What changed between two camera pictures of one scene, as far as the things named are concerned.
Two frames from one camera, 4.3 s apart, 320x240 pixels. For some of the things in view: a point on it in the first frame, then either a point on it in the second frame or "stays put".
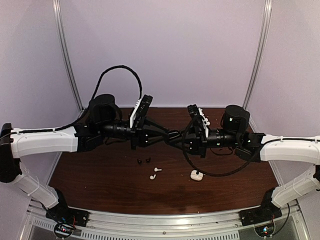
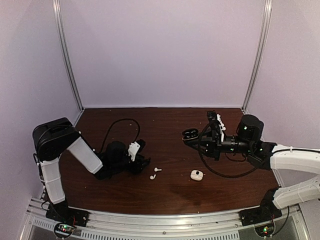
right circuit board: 265,231 stays put
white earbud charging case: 197,177 stays put
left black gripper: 141,130 -> 137,167
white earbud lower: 152,177 stays put
